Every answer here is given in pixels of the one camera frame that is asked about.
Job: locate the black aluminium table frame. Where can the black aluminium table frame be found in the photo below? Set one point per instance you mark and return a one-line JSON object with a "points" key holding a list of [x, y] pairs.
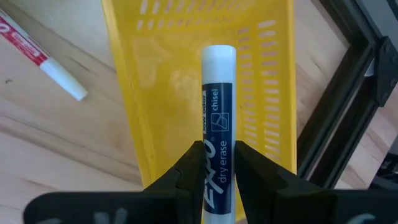
{"points": [[335, 102]]}

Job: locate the blue Expo dry-erase marker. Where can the blue Expo dry-erase marker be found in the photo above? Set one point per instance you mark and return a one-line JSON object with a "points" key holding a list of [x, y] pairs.
{"points": [[217, 109]]}

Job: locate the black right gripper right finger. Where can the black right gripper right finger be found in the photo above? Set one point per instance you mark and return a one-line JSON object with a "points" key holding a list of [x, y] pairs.
{"points": [[280, 202]]}

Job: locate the thin red white marker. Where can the thin red white marker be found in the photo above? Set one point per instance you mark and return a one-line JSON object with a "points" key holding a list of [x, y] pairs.
{"points": [[25, 43]]}

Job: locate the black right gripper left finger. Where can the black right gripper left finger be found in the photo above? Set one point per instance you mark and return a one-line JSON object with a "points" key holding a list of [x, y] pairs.
{"points": [[155, 205]]}

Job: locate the yellow plastic basket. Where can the yellow plastic basket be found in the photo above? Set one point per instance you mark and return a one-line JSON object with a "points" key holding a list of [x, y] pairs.
{"points": [[161, 93]]}

